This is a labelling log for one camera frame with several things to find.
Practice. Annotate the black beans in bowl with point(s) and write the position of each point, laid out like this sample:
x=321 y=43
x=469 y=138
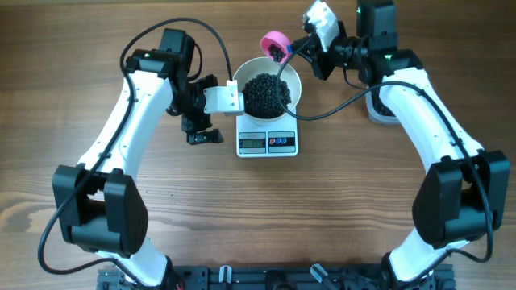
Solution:
x=262 y=96

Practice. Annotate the white digital kitchen scale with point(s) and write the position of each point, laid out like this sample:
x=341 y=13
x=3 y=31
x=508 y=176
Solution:
x=266 y=138

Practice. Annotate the clear container of black beans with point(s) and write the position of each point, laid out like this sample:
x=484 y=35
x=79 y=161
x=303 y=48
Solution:
x=377 y=111

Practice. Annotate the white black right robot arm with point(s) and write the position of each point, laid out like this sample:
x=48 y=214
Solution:
x=462 y=196

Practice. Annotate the pink scoop blue handle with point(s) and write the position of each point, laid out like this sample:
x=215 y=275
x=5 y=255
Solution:
x=276 y=46

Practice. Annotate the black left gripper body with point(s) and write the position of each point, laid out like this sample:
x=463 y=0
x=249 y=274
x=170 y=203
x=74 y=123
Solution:
x=191 y=106

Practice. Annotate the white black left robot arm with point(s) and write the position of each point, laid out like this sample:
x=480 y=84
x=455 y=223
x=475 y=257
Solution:
x=98 y=205

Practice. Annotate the white bowl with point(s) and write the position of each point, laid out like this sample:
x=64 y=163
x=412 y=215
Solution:
x=253 y=67

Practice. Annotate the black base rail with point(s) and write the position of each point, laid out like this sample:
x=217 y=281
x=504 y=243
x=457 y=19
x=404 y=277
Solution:
x=361 y=276

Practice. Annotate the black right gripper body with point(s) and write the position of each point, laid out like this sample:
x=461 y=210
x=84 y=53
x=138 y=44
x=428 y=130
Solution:
x=339 y=55

